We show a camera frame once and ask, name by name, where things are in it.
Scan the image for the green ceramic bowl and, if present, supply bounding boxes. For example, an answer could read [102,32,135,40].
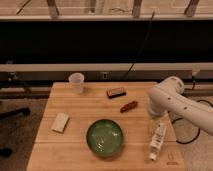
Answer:
[86,119,124,158]

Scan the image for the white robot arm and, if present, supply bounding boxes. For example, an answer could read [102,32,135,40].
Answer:
[147,76,213,135]

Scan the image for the translucent plastic cup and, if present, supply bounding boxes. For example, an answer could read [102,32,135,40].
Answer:
[68,73,84,94]

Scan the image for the red chili pepper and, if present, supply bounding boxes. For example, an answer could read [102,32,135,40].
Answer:
[120,101,138,113]

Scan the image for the white rectangular block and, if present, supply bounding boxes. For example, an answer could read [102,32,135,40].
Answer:
[51,113,69,133]

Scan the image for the white tube bottle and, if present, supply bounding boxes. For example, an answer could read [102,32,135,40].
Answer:
[149,123,167,161]

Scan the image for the black chair base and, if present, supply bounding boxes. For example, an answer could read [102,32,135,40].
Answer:
[0,108,31,158]

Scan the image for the black hanging cable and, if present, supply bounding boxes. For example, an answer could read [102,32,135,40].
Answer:
[119,11,156,82]

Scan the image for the black floor cable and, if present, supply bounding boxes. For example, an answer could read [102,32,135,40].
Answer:
[171,99,213,145]

